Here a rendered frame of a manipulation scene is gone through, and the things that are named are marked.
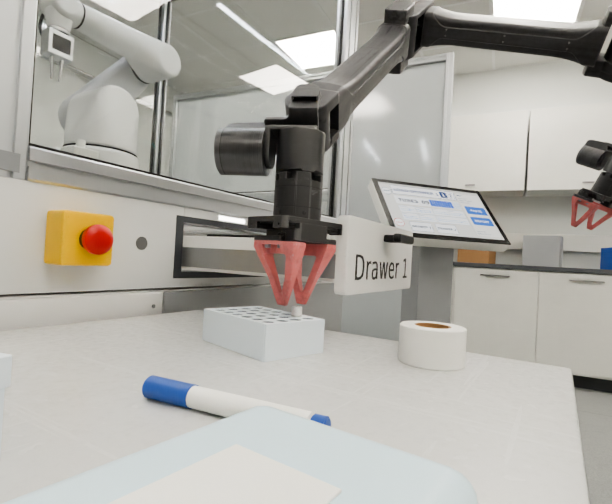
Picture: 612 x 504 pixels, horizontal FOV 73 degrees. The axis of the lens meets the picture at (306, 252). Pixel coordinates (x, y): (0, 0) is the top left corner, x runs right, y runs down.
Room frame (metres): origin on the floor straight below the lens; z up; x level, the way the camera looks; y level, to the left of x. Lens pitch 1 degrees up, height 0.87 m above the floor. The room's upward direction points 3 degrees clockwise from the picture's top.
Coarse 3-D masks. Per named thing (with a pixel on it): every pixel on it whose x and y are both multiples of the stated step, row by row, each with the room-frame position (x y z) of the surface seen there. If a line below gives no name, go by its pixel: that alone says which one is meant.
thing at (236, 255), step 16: (192, 240) 0.74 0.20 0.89; (208, 240) 0.72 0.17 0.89; (224, 240) 0.70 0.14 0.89; (240, 240) 0.68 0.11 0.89; (336, 240) 0.59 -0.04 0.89; (192, 256) 0.74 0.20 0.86; (208, 256) 0.72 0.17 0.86; (224, 256) 0.70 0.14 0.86; (240, 256) 0.68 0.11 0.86; (256, 256) 0.66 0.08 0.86; (304, 256) 0.61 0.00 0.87; (224, 272) 0.70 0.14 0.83; (240, 272) 0.68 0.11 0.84; (256, 272) 0.66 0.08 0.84; (304, 272) 0.61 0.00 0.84
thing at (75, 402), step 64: (128, 320) 0.61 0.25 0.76; (192, 320) 0.64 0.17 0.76; (64, 384) 0.32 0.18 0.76; (128, 384) 0.32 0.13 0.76; (256, 384) 0.34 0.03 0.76; (320, 384) 0.35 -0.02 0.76; (384, 384) 0.36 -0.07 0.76; (448, 384) 0.37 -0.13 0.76; (512, 384) 0.38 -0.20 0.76; (64, 448) 0.22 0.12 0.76; (128, 448) 0.22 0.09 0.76; (448, 448) 0.24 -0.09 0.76; (512, 448) 0.25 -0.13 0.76; (576, 448) 0.25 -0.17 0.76
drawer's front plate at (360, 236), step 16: (352, 224) 0.57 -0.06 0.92; (368, 224) 0.62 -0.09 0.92; (384, 224) 0.68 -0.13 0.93; (352, 240) 0.57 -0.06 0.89; (368, 240) 0.62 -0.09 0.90; (336, 256) 0.57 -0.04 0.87; (352, 256) 0.58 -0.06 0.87; (368, 256) 0.62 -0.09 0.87; (384, 256) 0.68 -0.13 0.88; (400, 256) 0.75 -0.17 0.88; (336, 272) 0.57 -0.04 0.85; (352, 272) 0.58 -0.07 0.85; (368, 272) 0.63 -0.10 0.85; (400, 272) 0.75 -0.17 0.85; (336, 288) 0.57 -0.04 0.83; (352, 288) 0.58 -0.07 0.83; (368, 288) 0.63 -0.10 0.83; (384, 288) 0.69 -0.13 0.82; (400, 288) 0.76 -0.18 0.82
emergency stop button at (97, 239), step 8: (96, 224) 0.54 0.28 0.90; (88, 232) 0.53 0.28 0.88; (96, 232) 0.53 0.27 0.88; (104, 232) 0.54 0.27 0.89; (88, 240) 0.53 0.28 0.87; (96, 240) 0.53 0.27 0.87; (104, 240) 0.54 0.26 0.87; (112, 240) 0.55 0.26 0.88; (88, 248) 0.53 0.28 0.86; (96, 248) 0.54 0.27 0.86; (104, 248) 0.54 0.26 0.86
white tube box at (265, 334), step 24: (216, 312) 0.48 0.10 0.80; (240, 312) 0.49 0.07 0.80; (264, 312) 0.51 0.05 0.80; (288, 312) 0.51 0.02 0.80; (216, 336) 0.48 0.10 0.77; (240, 336) 0.44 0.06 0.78; (264, 336) 0.41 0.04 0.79; (288, 336) 0.43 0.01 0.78; (312, 336) 0.46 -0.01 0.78; (264, 360) 0.41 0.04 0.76
